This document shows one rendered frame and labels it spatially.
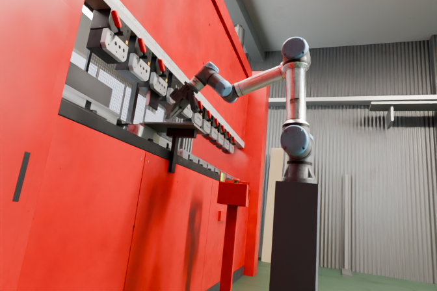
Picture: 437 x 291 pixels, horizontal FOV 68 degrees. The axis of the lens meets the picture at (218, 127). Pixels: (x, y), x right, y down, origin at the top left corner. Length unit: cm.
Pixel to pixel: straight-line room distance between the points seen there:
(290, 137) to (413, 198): 402
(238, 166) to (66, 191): 285
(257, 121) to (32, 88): 320
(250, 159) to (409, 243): 258
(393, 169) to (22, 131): 494
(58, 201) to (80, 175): 10
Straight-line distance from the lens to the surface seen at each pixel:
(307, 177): 149
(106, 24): 137
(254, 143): 372
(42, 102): 79
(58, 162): 98
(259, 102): 385
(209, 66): 164
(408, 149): 536
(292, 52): 150
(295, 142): 136
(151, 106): 169
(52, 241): 102
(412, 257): 525
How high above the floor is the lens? 63
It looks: 14 degrees up
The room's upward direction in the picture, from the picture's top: 6 degrees clockwise
